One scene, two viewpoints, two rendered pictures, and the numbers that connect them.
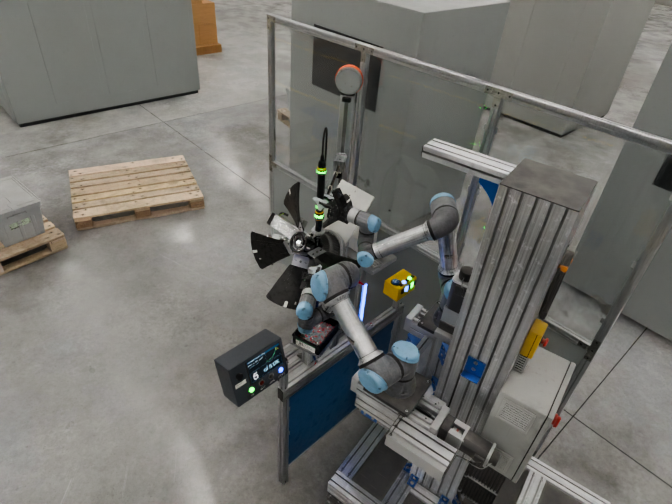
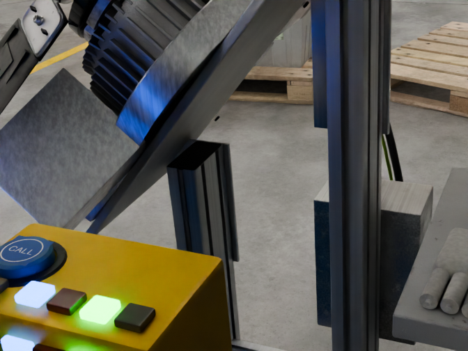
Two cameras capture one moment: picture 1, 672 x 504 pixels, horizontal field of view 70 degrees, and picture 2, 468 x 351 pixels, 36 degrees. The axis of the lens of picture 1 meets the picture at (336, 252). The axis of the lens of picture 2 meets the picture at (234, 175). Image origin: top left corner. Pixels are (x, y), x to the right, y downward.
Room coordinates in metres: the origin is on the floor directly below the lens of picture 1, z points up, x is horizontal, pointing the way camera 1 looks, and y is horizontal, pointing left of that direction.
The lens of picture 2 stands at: (2.00, -0.77, 1.33)
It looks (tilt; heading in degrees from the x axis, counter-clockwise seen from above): 26 degrees down; 74
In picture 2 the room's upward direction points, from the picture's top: 5 degrees counter-clockwise
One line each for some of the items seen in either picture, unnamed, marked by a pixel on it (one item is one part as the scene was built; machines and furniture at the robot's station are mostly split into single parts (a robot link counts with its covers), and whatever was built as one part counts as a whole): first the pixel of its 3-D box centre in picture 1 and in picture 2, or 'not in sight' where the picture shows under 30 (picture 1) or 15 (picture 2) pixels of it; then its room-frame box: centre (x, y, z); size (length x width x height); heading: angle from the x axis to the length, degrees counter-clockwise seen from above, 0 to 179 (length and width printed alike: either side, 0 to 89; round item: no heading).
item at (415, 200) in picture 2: not in sight; (372, 258); (2.43, 0.04, 0.73); 0.15 x 0.09 x 0.22; 138
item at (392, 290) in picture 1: (399, 285); (92, 338); (2.01, -0.37, 1.02); 0.16 x 0.10 x 0.11; 138
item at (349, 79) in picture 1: (349, 79); not in sight; (2.75, 0.01, 1.88); 0.16 x 0.07 x 0.16; 83
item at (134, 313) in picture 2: not in sight; (134, 317); (2.03, -0.43, 1.08); 0.02 x 0.02 x 0.01; 48
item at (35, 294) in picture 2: not in sight; (35, 294); (1.98, -0.38, 1.08); 0.02 x 0.02 x 0.01; 48
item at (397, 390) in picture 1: (400, 376); not in sight; (1.33, -0.32, 1.09); 0.15 x 0.15 x 0.10
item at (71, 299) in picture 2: not in sight; (67, 301); (2.00, -0.40, 1.08); 0.02 x 0.02 x 0.01; 48
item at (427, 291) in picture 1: (387, 289); not in sight; (2.56, -0.39, 0.50); 2.59 x 0.03 x 0.91; 48
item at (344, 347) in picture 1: (346, 346); not in sight; (1.72, -0.10, 0.82); 0.90 x 0.04 x 0.08; 138
